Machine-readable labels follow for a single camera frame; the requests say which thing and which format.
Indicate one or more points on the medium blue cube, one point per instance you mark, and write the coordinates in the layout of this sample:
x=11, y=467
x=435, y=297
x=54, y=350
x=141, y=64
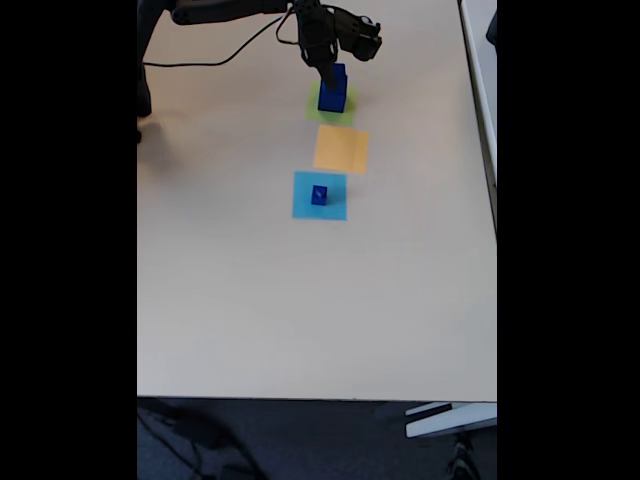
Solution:
x=342, y=75

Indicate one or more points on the small blue cube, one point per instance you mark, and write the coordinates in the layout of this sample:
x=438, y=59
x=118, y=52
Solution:
x=319, y=197

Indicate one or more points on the light blue paper square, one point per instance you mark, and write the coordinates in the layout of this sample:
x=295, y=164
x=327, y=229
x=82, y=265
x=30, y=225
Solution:
x=302, y=210

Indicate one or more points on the green paper square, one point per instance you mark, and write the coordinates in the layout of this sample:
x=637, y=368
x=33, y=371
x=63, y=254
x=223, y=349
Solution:
x=312, y=112

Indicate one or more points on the orange paper square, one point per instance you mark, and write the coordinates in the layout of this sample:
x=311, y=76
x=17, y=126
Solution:
x=340, y=150

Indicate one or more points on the large blue cube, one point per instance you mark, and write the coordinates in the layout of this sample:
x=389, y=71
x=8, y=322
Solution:
x=330, y=102

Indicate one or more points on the dark blue object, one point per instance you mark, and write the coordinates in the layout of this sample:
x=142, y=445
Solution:
x=493, y=30

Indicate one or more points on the white table foot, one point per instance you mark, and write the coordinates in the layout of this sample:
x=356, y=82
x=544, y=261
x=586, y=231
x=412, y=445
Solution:
x=450, y=422

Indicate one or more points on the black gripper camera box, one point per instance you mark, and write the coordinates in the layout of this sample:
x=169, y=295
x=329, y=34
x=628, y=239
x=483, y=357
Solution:
x=362, y=40

